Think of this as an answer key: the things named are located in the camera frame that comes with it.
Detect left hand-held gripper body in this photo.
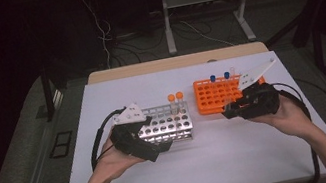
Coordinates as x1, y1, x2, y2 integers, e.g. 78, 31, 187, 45
105, 100, 156, 169

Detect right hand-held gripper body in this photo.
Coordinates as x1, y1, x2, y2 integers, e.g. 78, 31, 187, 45
233, 58, 286, 121

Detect clear tube rack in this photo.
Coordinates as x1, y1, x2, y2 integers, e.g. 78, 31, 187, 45
132, 100, 196, 149

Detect orange test tube rack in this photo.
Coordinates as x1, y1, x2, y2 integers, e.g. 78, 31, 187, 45
192, 69, 271, 118

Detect orange-capped test tube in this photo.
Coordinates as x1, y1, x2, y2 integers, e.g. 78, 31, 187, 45
167, 93, 179, 116
174, 90, 187, 114

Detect person's right hand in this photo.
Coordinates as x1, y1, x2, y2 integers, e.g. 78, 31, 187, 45
248, 90, 320, 150

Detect person's left hand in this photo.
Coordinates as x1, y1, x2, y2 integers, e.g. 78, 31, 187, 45
87, 130, 148, 183

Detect white table board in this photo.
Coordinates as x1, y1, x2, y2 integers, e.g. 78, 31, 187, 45
42, 41, 326, 183

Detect wooden table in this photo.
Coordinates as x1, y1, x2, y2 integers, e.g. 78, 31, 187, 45
86, 40, 270, 85

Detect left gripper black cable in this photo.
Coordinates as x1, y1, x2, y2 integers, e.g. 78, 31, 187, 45
83, 107, 140, 183

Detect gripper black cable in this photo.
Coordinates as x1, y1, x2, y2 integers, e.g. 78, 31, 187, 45
270, 77, 324, 183
83, 107, 140, 183

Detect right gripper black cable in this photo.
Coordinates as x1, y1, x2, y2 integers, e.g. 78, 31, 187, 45
270, 77, 324, 183

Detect black floor cable bundle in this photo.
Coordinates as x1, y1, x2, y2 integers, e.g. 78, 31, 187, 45
104, 24, 173, 69

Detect white floor cable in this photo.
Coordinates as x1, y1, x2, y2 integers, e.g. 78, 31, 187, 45
178, 12, 237, 56
80, 0, 119, 72

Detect black floor socket frame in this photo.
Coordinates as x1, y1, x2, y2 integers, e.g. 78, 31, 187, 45
46, 130, 78, 160

